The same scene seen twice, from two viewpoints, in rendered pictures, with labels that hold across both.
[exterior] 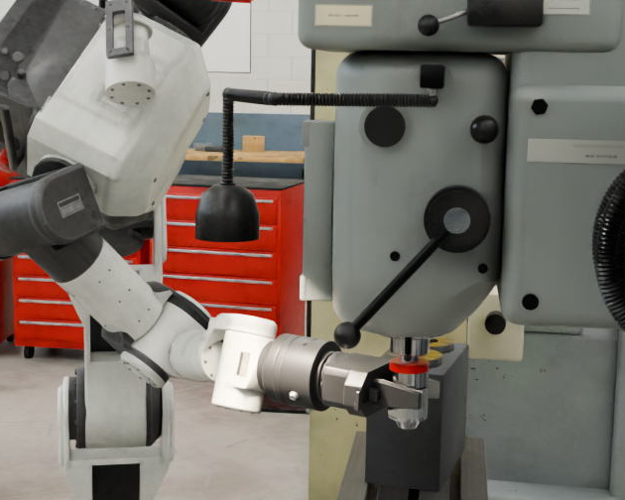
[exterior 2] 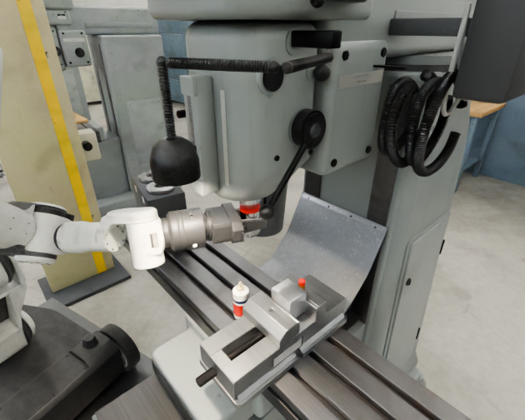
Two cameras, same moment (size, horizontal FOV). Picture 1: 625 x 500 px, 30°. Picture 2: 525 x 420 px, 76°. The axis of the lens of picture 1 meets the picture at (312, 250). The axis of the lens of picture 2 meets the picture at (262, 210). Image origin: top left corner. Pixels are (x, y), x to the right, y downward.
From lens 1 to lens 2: 0.96 m
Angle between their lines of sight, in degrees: 50
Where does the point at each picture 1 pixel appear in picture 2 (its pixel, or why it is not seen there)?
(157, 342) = (43, 241)
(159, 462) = (20, 287)
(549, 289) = (339, 154)
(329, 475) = not seen: hidden behind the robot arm
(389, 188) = (273, 118)
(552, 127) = (347, 67)
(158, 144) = not seen: outside the picture
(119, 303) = (10, 229)
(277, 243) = not seen: outside the picture
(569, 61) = (352, 25)
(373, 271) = (267, 170)
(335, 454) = not seen: hidden behind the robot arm
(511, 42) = (337, 12)
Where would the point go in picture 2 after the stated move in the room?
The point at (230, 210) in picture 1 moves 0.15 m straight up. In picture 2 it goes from (191, 159) to (178, 42)
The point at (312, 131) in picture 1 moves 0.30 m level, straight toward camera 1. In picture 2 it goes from (198, 84) to (375, 112)
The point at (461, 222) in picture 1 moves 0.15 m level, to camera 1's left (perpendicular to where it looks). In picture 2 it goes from (318, 131) to (264, 152)
